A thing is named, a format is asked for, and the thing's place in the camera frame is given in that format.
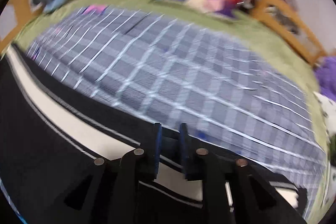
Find black pants with white stripe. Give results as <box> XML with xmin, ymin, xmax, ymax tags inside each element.
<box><xmin>1</xmin><ymin>46</ymin><xmax>307</xmax><ymax>223</ymax></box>

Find white black-dotted cloth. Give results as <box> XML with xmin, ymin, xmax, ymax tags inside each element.
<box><xmin>314</xmin><ymin>92</ymin><xmax>336</xmax><ymax>136</ymax></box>

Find grey checkered quilt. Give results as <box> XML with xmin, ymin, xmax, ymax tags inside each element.
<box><xmin>26</xmin><ymin>7</ymin><xmax>326</xmax><ymax>214</ymax></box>

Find purple plush toy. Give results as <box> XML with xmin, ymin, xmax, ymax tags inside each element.
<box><xmin>315</xmin><ymin>56</ymin><xmax>336</xmax><ymax>101</ymax></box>

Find green fleece bed blanket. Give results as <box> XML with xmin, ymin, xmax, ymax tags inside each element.
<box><xmin>11</xmin><ymin>0</ymin><xmax>332</xmax><ymax>224</ymax></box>

